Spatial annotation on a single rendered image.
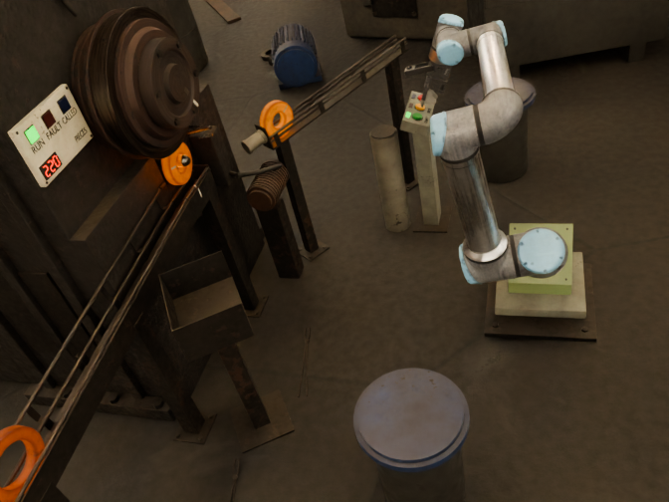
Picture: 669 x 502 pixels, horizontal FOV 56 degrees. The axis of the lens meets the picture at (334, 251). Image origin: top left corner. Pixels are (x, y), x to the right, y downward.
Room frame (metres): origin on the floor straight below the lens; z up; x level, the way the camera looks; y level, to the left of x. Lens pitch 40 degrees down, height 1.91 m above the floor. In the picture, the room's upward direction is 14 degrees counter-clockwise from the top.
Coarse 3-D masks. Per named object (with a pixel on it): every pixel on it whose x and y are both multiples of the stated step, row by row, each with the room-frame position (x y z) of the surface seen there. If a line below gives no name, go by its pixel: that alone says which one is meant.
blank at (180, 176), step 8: (184, 144) 2.03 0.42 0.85; (176, 152) 1.97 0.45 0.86; (184, 152) 2.01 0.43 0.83; (168, 160) 1.92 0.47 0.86; (168, 168) 1.91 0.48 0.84; (176, 168) 1.94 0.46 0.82; (184, 168) 1.98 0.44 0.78; (168, 176) 1.91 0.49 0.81; (176, 176) 1.92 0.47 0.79; (184, 176) 1.96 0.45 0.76; (176, 184) 1.93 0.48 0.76
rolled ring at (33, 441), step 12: (0, 432) 1.02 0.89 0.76; (12, 432) 1.02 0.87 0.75; (24, 432) 1.04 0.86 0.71; (36, 432) 1.06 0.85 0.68; (0, 444) 0.98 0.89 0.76; (36, 444) 1.04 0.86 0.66; (0, 456) 0.97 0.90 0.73; (36, 456) 1.02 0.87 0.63; (24, 468) 1.01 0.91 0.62; (24, 480) 0.97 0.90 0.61; (0, 492) 0.92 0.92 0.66; (12, 492) 0.93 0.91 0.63
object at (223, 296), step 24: (192, 264) 1.53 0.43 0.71; (216, 264) 1.54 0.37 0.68; (168, 288) 1.51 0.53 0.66; (192, 288) 1.52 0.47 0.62; (216, 288) 1.51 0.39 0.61; (168, 312) 1.34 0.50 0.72; (192, 312) 1.43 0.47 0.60; (216, 312) 1.41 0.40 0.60; (240, 312) 1.29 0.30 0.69; (192, 336) 1.26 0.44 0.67; (216, 336) 1.27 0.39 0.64; (240, 336) 1.28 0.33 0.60; (192, 360) 1.25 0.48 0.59; (240, 360) 1.40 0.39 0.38; (240, 384) 1.39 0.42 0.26; (240, 408) 1.50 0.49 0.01; (264, 408) 1.40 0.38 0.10; (240, 432) 1.39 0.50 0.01; (264, 432) 1.36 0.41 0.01; (288, 432) 1.34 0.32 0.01
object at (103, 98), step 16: (112, 16) 1.99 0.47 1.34; (128, 16) 1.98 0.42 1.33; (144, 16) 2.05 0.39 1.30; (160, 16) 2.12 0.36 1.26; (112, 32) 1.88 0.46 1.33; (96, 48) 1.87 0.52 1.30; (112, 48) 1.86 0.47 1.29; (96, 64) 1.83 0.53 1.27; (112, 64) 1.83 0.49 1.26; (96, 80) 1.81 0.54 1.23; (112, 80) 1.80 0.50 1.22; (96, 96) 1.79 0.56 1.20; (112, 96) 1.78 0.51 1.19; (112, 112) 1.75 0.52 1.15; (112, 128) 1.77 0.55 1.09; (128, 128) 1.78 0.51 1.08; (128, 144) 1.79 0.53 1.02; (144, 144) 1.81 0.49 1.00; (176, 144) 1.95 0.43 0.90
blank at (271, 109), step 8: (272, 104) 2.30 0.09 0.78; (280, 104) 2.32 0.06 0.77; (264, 112) 2.29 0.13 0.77; (272, 112) 2.29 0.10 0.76; (280, 112) 2.31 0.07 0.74; (288, 112) 2.33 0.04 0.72; (264, 120) 2.26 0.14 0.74; (272, 120) 2.28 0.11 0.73; (280, 120) 2.34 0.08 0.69; (288, 120) 2.33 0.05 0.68; (272, 128) 2.27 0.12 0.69
